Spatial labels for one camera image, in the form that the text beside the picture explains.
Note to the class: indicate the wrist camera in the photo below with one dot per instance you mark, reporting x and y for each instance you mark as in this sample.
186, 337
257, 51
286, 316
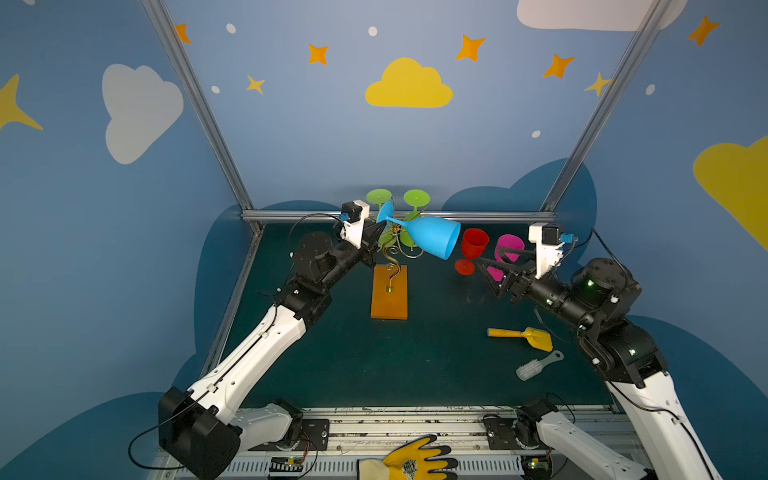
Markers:
353, 215
549, 241

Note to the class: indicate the right circuit board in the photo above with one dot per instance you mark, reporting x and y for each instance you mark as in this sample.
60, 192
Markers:
536, 467

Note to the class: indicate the yellow black work glove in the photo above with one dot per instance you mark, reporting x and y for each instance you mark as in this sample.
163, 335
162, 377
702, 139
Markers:
420, 459

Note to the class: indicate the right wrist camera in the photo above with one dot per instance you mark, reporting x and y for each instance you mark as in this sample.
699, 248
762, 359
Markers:
549, 241

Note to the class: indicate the yellow toy shovel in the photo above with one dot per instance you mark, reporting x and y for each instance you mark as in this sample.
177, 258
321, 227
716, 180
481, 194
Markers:
537, 339

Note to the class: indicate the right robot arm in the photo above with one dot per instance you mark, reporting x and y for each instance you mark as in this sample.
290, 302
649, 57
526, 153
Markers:
595, 303

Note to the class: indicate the white brush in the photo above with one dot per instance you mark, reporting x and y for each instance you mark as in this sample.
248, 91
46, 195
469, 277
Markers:
535, 367

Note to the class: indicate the aluminium frame rail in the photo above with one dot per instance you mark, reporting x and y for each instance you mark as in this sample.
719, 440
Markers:
459, 216

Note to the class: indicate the green wine glass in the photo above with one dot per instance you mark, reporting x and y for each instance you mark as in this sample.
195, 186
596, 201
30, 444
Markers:
383, 199
418, 200

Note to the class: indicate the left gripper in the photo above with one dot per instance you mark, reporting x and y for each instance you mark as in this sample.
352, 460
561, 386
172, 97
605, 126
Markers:
369, 247

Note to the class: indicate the left green wine glass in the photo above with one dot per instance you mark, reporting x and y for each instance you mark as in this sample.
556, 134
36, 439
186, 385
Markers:
383, 199

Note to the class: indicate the left circuit board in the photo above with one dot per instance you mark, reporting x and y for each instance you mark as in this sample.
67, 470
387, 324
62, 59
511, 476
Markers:
286, 465

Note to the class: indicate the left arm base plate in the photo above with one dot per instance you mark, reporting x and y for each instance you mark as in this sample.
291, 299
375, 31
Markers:
312, 433

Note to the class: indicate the circuit board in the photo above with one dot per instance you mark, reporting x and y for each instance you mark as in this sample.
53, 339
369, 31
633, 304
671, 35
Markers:
286, 465
536, 467

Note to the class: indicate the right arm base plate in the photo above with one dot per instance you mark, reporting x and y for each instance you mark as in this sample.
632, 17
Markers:
512, 433

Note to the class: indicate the red wine glass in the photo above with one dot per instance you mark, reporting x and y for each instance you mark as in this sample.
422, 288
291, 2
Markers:
473, 245

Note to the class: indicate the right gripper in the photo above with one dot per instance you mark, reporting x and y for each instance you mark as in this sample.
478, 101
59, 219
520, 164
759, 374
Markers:
518, 283

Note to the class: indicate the right green wine glass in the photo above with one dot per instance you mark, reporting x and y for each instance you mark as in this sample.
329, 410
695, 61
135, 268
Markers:
418, 200

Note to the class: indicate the gold wire glass rack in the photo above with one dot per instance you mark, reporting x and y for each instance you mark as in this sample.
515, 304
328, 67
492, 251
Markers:
391, 254

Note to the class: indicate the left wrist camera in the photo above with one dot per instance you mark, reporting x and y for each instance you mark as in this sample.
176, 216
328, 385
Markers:
353, 215

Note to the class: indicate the blue wine glass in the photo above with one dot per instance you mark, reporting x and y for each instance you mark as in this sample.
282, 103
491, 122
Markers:
436, 236

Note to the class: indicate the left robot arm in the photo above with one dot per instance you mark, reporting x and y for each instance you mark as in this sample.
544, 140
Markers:
200, 427

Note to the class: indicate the orange wooden rack base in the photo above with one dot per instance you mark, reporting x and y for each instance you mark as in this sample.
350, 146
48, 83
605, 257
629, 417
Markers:
389, 300

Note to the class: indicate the pink wine glass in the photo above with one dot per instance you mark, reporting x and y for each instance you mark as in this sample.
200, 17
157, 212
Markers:
506, 250

